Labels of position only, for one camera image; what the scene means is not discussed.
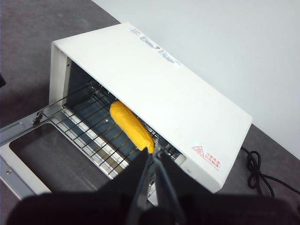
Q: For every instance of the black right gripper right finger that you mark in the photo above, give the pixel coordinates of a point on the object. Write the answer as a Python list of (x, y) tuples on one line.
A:
[(222, 211)]

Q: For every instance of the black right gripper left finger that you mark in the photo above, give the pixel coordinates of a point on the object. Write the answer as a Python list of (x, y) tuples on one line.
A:
[(93, 208)]

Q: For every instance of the yellow corn cob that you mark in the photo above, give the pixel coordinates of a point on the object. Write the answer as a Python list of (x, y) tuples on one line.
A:
[(129, 124)]

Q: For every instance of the cream Toshiba toaster oven body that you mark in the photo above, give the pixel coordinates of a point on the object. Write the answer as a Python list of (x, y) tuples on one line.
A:
[(152, 82)]

